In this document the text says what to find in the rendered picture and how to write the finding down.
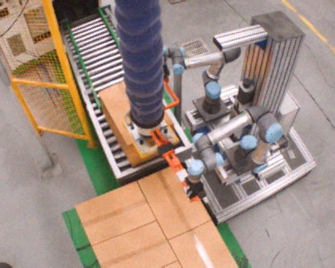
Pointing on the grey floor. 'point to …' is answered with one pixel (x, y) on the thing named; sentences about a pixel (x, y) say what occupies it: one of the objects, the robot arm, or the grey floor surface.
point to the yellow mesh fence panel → (54, 83)
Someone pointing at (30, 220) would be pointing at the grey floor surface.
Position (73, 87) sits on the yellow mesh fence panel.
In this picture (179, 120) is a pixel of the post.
